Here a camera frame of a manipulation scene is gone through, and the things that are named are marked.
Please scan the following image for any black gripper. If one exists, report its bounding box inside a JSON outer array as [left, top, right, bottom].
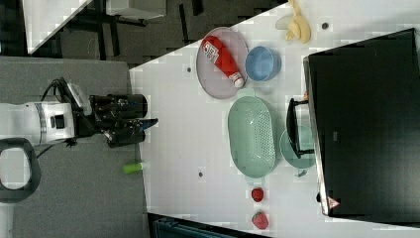
[[75, 94, 158, 148]]

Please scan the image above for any mint green oval strainer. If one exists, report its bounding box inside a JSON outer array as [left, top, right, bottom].
[[228, 88, 276, 185]]

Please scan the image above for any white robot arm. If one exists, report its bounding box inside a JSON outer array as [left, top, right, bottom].
[[1, 94, 158, 203]]

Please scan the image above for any green marker pen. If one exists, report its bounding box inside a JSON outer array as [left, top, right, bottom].
[[123, 162, 146, 175]]

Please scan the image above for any grey round plate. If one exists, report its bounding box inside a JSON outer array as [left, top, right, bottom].
[[196, 28, 249, 99]]

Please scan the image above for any red ketchup bottle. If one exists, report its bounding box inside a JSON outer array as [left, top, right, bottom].
[[201, 36, 245, 88]]

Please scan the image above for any red toy strawberry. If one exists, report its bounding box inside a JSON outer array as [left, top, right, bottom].
[[252, 187, 263, 202]]

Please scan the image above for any blue bowl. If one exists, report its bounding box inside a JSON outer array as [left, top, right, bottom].
[[245, 46, 281, 81]]

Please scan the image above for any red strawberry with green top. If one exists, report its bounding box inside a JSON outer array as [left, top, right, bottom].
[[252, 211, 268, 230]]

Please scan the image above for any peeled toy banana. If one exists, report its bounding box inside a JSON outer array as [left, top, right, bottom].
[[275, 0, 311, 44]]

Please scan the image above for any black toaster oven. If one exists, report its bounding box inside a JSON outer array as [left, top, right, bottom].
[[286, 29, 420, 227]]

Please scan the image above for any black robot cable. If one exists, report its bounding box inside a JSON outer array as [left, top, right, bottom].
[[35, 76, 72, 159]]

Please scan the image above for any blue metal rail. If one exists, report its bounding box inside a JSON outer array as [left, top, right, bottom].
[[153, 219, 234, 238]]

